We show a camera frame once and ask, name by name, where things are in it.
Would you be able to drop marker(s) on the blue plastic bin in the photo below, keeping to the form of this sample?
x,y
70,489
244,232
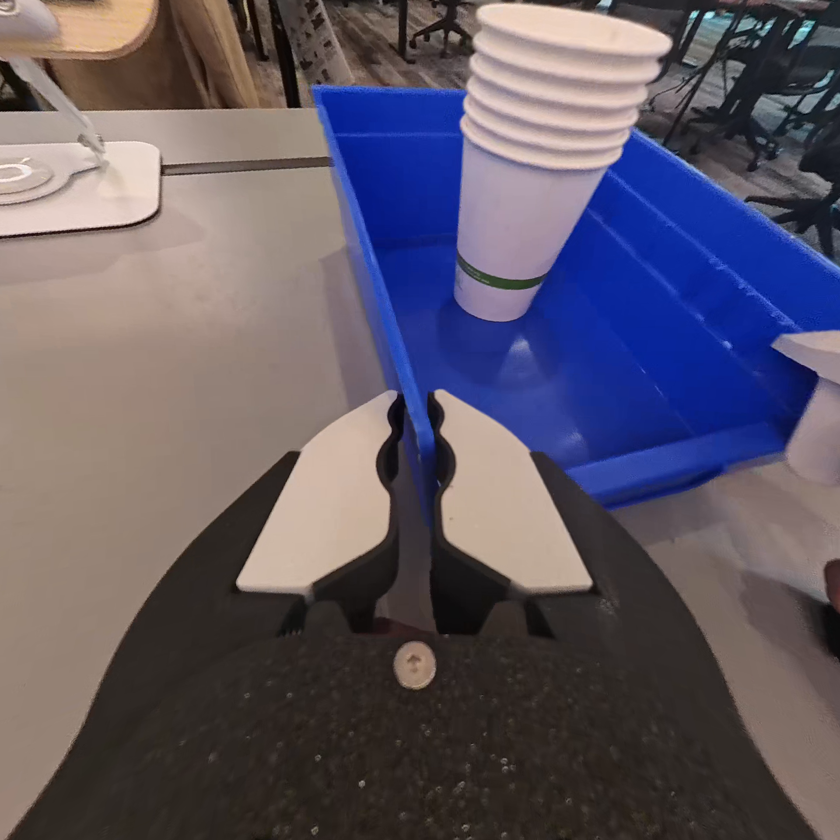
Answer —
x,y
623,367

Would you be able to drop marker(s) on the white printed poster panel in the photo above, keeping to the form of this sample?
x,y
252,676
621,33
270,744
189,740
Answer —
x,y
318,39

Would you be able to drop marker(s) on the instruction sheet on tablet stand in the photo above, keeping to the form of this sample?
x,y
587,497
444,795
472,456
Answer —
x,y
98,190

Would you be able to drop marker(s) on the cluster of white cups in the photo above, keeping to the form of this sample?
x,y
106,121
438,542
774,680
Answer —
x,y
518,210

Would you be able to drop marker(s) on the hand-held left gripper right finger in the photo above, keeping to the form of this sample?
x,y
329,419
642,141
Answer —
x,y
512,518

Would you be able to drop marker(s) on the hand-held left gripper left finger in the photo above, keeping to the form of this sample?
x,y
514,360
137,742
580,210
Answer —
x,y
321,518

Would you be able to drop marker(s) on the black office chair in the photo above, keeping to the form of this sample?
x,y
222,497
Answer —
x,y
446,19

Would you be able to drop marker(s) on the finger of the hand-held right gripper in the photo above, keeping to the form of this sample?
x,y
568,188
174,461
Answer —
x,y
820,420

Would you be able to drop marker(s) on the beige hanging coat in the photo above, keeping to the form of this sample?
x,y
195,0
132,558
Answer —
x,y
197,59

